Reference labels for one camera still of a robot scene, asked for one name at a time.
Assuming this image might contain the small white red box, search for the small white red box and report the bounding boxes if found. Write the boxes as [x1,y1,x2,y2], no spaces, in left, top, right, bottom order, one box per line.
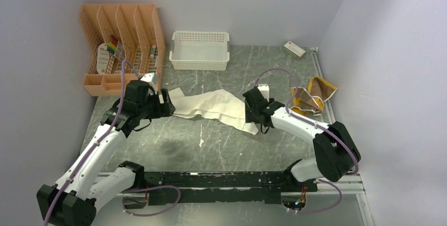
[282,41,306,58]

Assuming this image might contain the white towel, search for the white towel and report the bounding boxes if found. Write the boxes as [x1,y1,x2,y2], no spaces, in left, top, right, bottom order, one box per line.
[169,87,259,135]

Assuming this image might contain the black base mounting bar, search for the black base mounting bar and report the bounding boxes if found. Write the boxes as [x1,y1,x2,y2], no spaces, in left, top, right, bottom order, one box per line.
[130,171,317,205]

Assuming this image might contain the white tag card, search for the white tag card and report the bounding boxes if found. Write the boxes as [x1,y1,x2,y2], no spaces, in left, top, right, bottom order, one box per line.
[96,43,109,74]

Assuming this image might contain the brown and yellow towel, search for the brown and yellow towel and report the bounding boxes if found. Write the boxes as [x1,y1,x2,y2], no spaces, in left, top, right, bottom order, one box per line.
[291,76,338,115]

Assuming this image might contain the rainbow colour swatch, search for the rainbow colour swatch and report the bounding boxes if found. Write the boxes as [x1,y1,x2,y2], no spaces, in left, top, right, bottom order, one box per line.
[106,35,119,56]

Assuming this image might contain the orange plastic file organizer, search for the orange plastic file organizer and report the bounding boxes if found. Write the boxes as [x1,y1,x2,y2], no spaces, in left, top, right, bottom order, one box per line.
[78,4,166,96]

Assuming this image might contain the aluminium side rail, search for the aluminium side rail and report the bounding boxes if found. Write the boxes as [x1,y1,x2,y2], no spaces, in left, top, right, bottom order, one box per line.
[308,47,336,123]

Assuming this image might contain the white plastic basket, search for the white plastic basket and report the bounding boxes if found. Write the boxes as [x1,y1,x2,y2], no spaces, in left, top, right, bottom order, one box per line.
[169,31,230,71]

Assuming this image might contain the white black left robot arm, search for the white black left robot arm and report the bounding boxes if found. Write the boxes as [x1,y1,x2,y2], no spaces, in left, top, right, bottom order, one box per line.
[36,80,175,225]

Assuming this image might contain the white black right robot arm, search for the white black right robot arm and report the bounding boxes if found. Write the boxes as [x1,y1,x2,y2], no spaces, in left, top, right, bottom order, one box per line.
[243,86,361,191]

